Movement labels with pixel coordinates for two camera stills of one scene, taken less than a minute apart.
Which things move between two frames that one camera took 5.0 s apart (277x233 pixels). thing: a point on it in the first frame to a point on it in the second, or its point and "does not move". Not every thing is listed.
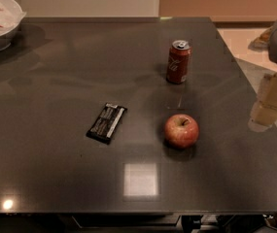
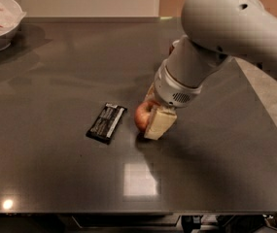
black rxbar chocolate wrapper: [105, 125] does not move
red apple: [181, 131] to [142, 115]
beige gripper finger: [275, 94] to [173, 95]
